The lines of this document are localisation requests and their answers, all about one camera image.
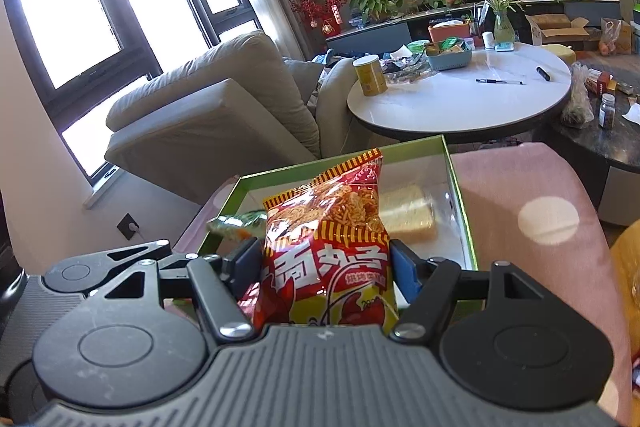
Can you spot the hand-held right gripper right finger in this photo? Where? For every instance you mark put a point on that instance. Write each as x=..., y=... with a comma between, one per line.
x=405, y=274

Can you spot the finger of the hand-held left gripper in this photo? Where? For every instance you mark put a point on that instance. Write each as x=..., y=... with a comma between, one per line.
x=125, y=257

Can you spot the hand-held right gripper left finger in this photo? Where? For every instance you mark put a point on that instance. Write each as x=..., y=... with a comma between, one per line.
x=247, y=264

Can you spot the light green snack packet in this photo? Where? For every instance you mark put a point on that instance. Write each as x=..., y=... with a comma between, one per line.
x=235, y=224

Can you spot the clear noodle packet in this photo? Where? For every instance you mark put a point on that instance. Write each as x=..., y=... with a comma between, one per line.
x=407, y=214

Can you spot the green cardboard box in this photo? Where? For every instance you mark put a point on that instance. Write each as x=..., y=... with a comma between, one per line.
x=225, y=207

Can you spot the red striped noodle snack bag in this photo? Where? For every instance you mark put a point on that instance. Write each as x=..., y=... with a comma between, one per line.
x=325, y=277

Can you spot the beige sofa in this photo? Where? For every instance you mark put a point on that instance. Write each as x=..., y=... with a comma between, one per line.
x=215, y=122

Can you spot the white round table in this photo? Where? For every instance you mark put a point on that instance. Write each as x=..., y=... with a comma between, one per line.
x=450, y=102

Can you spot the yellow can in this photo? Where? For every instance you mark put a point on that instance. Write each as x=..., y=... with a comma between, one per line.
x=370, y=77

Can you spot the pile of dark wrappers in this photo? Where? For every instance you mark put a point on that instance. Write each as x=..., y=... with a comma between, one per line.
x=400, y=69

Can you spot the black pen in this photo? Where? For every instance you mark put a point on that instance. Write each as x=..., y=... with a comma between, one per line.
x=500, y=81

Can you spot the blue plastic basket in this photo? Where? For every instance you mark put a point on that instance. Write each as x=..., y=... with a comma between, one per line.
x=450, y=59

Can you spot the yellow plastic bag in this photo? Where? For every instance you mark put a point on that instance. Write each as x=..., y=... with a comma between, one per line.
x=625, y=297

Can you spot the dark round table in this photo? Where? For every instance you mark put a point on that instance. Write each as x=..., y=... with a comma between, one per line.
x=590, y=147

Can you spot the green lidded cup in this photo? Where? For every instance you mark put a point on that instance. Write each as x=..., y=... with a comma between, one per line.
x=417, y=47

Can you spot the dark television cabinet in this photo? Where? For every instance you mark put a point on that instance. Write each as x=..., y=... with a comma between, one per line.
x=370, y=34

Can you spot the plastic bag with dark contents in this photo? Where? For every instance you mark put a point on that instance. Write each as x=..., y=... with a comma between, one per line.
x=577, y=102

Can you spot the black marker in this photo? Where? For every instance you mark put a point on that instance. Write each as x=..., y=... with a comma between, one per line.
x=543, y=73

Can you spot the orange box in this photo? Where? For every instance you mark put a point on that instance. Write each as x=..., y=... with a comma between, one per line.
x=447, y=32

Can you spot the large dark framed window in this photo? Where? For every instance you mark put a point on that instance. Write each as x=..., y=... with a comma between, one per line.
x=50, y=22

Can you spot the small white cup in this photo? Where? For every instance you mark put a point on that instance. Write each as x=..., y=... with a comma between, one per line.
x=488, y=41

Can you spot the small dark capped bottle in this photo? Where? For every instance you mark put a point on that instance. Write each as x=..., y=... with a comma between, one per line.
x=607, y=112

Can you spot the glass vase with plant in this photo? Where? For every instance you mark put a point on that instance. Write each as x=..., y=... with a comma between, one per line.
x=502, y=29

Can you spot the yellow round stool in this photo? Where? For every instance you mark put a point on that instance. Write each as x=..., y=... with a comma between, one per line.
x=560, y=53

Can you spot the small red box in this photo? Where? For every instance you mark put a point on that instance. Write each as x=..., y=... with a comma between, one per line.
x=600, y=83

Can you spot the red flower plant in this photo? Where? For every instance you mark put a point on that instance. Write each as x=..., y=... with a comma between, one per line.
x=325, y=2

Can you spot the white tissue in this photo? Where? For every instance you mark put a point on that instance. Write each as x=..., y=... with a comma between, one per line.
x=632, y=112

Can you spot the open cardboard box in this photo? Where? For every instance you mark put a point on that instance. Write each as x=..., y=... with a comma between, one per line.
x=555, y=27

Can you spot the plastic bag with fruit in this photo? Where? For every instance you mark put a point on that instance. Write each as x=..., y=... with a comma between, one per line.
x=617, y=37

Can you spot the black wall outlet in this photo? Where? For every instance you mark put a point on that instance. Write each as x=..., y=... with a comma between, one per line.
x=127, y=226

